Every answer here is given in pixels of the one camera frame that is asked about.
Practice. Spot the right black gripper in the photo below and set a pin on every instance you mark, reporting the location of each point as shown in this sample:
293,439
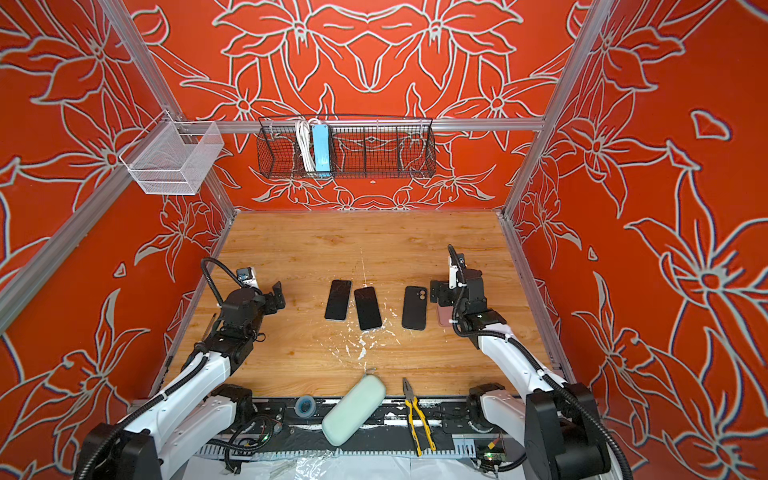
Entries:
443,285

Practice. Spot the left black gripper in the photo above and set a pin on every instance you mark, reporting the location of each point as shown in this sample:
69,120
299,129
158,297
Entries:
271,306

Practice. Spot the black phone case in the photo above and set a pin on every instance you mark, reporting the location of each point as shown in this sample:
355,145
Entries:
414,316

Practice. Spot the pink phone case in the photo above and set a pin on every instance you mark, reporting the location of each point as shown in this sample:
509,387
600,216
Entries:
445,316

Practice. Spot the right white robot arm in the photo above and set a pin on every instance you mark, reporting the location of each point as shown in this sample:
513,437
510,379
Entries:
555,422

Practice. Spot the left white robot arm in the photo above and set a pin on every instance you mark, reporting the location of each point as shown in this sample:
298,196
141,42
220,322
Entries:
159,437

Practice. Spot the mint green glasses case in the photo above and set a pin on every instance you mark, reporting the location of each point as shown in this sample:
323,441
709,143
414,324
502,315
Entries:
351,412

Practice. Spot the blue tape roll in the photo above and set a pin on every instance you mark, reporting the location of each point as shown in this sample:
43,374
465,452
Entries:
305,406

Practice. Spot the green circuit board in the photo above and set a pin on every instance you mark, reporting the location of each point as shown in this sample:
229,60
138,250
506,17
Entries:
492,451

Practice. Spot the light blue box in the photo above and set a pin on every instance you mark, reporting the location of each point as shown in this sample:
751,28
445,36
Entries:
321,145

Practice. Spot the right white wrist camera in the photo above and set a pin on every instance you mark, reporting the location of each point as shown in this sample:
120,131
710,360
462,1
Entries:
454,274

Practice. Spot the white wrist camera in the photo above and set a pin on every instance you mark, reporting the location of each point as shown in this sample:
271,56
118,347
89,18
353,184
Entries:
247,276
454,274

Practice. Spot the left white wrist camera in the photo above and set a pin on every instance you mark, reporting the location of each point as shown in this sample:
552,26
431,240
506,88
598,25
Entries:
247,276

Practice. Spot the yellow handled pliers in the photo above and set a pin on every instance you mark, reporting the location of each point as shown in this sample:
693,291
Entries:
416,418

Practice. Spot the black wire wall basket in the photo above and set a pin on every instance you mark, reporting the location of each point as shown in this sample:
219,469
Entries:
362,147

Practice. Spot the clear plastic wall bin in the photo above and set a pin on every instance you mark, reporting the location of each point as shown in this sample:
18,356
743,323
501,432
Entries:
168,162

